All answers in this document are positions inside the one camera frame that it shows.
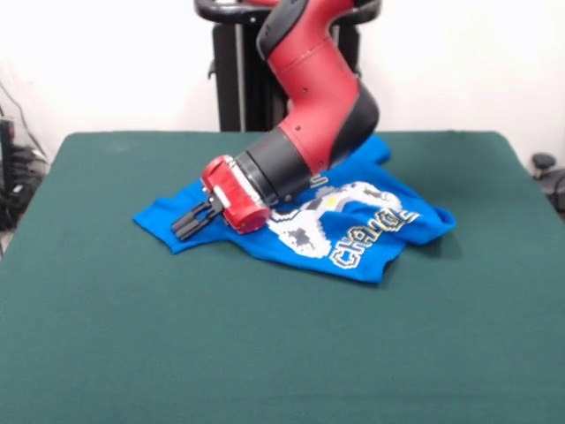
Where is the black cables and equipment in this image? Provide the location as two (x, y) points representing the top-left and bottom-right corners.
(0, 79), (50, 257)

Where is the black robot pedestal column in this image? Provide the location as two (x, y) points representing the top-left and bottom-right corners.
(193, 0), (381, 133)

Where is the dark green table cloth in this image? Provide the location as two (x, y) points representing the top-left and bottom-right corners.
(0, 130), (565, 424)

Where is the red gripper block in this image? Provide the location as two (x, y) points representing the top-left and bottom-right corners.
(170, 155), (273, 243)

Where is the blue printed t-shirt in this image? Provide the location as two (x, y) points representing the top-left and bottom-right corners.
(132, 134), (457, 284)

